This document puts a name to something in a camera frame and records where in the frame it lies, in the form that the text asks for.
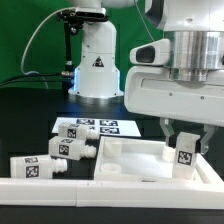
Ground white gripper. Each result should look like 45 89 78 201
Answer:
124 66 224 155

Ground white square tabletop tray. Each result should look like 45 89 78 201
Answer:
94 137 223 184

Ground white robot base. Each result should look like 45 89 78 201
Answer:
57 0 135 104

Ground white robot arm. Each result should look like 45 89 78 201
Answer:
124 0 224 154

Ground white sheet with tags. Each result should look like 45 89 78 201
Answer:
52 117 141 137

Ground white L-shaped obstacle fence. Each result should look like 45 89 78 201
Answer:
0 178 224 210

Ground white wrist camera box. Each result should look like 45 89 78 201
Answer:
130 38 171 66

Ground black cables on table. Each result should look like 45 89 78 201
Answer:
0 71 74 89

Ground grey cable left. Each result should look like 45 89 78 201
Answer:
20 8 65 75

